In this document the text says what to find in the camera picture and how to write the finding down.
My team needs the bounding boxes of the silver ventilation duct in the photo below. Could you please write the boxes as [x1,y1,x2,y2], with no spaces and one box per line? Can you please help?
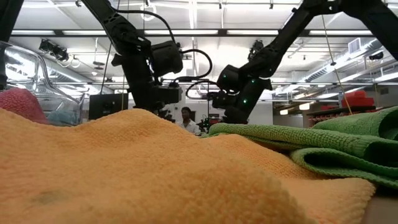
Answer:
[43,55,91,85]

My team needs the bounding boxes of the yellow hanging cable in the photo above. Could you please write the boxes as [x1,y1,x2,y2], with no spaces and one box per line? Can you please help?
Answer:
[321,14,354,115]

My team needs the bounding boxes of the white ventilation duct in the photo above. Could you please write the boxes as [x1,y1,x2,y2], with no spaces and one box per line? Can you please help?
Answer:
[304,36,398,83]

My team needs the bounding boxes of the red plastic bin stack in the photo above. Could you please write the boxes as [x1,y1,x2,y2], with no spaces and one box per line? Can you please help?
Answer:
[341,90,376,108]

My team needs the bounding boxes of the blue microfiber towel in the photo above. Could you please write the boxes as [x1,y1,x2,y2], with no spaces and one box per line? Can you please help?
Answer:
[48,110,82,126]

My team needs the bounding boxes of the person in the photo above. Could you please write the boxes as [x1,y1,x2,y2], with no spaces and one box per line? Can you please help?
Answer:
[177,106,201,135]

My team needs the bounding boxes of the clear plastic bin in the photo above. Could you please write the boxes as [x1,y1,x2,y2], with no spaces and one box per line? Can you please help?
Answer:
[0,40,85,127]

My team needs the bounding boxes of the green microfiber towel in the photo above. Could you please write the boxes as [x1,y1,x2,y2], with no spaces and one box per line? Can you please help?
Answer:
[201,105,398,190]

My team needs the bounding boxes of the orange microfiber towel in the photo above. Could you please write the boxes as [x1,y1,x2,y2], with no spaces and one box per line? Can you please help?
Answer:
[0,107,376,224]

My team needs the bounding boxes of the pink microfiber towel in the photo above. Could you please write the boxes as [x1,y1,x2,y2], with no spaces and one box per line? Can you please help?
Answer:
[0,88,48,125]

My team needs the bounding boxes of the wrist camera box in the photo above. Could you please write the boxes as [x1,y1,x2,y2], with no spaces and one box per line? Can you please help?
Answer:
[157,85,183,105]
[211,90,237,110]

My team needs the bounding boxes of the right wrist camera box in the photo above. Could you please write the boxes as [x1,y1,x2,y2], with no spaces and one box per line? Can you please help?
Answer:
[211,90,237,110]

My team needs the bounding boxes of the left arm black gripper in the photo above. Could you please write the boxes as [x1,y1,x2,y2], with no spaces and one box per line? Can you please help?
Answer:
[111,52,176,123]

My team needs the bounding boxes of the black monitor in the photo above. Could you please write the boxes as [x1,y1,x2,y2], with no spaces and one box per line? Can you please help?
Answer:
[88,93,129,121]

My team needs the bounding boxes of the black shelving unit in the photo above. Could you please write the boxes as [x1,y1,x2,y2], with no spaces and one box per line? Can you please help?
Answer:
[306,105,385,125]

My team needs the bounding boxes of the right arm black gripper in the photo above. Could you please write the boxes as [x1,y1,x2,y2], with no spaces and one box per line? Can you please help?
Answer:
[223,77,274,124]

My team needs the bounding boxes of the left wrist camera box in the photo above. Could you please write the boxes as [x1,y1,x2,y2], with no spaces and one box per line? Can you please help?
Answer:
[157,85,183,105]

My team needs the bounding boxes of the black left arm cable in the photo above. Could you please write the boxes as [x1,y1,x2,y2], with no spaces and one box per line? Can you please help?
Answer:
[113,8,214,84]

